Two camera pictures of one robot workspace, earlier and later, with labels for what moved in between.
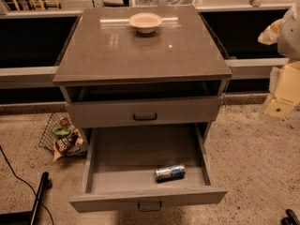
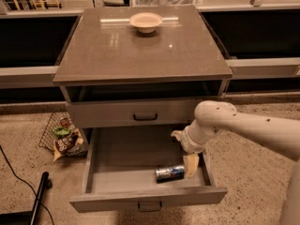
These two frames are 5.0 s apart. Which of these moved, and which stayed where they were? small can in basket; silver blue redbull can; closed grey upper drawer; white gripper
Moved: white gripper
Stayed: small can in basket; silver blue redbull can; closed grey upper drawer
